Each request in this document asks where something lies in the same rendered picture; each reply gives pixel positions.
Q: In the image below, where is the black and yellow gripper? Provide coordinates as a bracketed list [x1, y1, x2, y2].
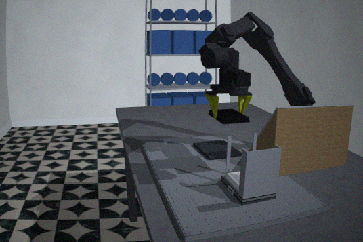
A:
[206, 84, 252, 119]

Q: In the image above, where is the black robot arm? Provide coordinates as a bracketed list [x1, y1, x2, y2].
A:
[199, 12, 316, 106]

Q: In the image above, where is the white well plate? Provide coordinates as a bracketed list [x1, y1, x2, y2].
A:
[226, 172, 240, 190]

